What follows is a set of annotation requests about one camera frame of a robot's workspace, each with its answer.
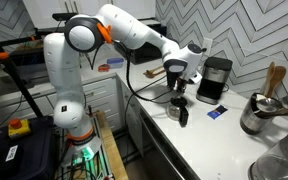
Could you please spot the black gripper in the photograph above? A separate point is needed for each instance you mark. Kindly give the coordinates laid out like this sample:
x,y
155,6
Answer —
x,y
181,80

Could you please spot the black silver coffee maker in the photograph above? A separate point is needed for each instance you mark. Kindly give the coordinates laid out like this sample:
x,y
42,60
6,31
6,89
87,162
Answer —
x,y
214,76

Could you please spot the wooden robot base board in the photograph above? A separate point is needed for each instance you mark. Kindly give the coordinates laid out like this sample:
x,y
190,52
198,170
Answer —
x,y
110,146

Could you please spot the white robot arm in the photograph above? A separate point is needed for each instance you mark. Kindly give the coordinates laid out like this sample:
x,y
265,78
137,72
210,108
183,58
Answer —
x,y
84,34

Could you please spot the glass coffee carafe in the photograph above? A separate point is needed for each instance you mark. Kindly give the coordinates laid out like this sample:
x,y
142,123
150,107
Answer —
x,y
177,111

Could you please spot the blue coffee packet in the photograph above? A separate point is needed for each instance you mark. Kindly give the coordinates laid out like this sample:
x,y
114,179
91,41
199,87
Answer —
x,y
217,112

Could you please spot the light wooden slotted spatula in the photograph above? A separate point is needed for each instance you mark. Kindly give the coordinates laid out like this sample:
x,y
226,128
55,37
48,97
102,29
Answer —
x,y
155,69

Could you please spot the dark wooden spoon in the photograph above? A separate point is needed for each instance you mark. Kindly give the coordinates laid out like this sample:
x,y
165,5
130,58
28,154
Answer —
x,y
150,74

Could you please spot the blue lidded plastic container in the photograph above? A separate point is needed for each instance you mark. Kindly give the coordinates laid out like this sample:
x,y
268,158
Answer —
x,y
115,62

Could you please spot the orange round dish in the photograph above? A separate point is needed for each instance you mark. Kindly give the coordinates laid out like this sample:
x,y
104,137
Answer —
x,y
103,68

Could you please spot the steel utensil holder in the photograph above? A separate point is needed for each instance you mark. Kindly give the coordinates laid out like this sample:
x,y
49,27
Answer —
x,y
250,121

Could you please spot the wooden spatula in holder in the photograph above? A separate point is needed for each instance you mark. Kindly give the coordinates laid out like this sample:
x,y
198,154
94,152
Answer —
x,y
270,72

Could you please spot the wooden spoon in holder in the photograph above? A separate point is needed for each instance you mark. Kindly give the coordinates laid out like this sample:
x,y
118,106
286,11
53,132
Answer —
x,y
277,77

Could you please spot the glass blender jar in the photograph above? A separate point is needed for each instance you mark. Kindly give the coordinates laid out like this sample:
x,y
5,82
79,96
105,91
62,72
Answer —
x,y
273,164

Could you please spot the black equipment case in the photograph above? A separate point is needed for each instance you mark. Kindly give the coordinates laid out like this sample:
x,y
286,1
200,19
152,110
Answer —
x,y
32,156

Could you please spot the yellow emergency stop box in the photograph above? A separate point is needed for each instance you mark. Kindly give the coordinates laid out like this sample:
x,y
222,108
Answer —
x,y
18,127

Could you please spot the white wall outlet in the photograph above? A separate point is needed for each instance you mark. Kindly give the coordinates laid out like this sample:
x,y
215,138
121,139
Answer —
x,y
207,44

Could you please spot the black camera tripod stand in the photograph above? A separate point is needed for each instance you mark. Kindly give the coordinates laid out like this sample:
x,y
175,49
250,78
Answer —
x,y
12,71

